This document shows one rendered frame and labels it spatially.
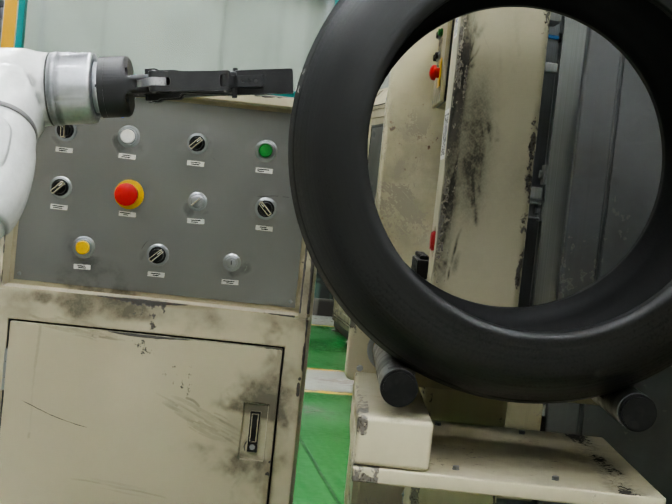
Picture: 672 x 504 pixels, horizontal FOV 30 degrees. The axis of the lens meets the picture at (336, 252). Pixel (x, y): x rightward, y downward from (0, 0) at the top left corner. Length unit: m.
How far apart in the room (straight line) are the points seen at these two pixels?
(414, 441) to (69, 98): 0.58
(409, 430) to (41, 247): 0.97
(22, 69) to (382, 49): 0.43
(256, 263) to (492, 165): 0.55
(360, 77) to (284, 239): 0.80
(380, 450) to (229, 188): 0.83
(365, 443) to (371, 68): 0.43
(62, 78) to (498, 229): 0.67
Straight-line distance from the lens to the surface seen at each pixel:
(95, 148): 2.23
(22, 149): 1.49
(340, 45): 1.45
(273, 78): 1.55
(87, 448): 2.23
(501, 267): 1.84
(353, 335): 1.81
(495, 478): 1.51
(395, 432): 1.48
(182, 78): 1.52
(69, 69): 1.55
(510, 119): 1.84
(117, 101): 1.55
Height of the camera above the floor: 1.13
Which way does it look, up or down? 3 degrees down
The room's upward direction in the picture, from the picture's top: 6 degrees clockwise
